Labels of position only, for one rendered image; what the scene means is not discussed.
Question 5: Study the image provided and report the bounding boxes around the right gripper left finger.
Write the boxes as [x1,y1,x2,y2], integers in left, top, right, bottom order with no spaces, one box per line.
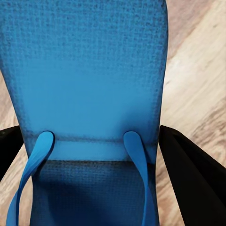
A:
[0,125,24,182]

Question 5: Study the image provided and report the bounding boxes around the sandal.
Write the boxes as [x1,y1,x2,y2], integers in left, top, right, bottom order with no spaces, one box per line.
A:
[0,0,169,226]

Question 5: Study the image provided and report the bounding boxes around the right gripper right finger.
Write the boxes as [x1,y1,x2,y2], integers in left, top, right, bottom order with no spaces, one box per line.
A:
[158,125,226,226]

